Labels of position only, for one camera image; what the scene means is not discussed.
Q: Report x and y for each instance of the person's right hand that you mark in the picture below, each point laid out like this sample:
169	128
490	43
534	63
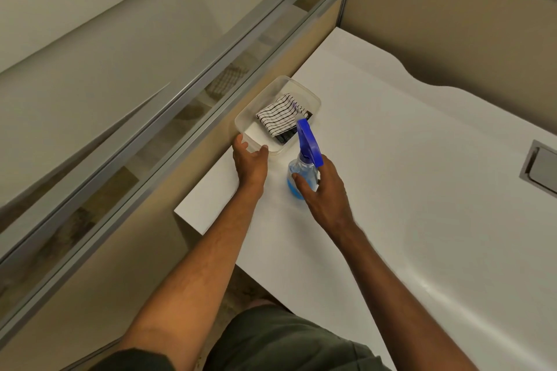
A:
328	199

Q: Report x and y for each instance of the glass and aluminium desk partition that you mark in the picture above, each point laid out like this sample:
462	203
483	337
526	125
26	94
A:
174	99

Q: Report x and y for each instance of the black striped white cloth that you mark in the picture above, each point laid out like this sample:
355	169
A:
278	116

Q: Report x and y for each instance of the blue spray bottle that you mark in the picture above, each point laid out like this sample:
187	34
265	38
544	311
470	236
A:
310	142

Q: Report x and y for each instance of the black flat item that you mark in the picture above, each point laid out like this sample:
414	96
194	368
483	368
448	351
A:
287	137

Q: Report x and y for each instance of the person's right forearm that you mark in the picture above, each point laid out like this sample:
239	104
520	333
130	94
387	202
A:
391	292

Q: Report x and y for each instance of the dark green sleeve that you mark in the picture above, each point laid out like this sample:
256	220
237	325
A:
148	361

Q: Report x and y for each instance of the dark green shorts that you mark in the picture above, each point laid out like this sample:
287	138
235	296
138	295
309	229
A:
287	340

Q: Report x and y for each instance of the person's left forearm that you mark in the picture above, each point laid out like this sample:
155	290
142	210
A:
204	262

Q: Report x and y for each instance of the beige partition panel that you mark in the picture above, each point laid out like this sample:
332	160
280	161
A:
435	18

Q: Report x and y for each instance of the person's left thumb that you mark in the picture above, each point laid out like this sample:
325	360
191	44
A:
264	150

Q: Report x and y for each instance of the clear plastic container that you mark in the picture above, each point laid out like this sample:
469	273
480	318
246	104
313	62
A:
251	123

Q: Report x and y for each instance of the person's left hand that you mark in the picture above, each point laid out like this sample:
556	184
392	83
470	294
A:
250	168

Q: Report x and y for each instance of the person's right thumb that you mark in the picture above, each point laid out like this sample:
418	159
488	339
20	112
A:
301	183

